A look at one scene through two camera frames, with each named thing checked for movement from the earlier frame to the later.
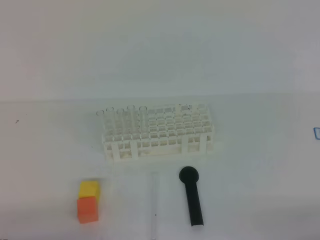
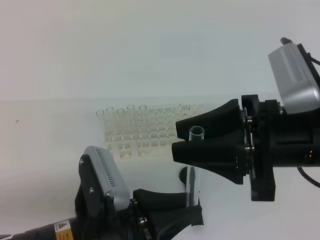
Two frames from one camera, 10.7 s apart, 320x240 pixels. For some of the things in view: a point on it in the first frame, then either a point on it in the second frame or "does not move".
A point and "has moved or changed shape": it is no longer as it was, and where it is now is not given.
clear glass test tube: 155,204 has moved or changed shape
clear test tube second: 110,124 does not move
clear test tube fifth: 143,123 does not move
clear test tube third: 120,124 does not move
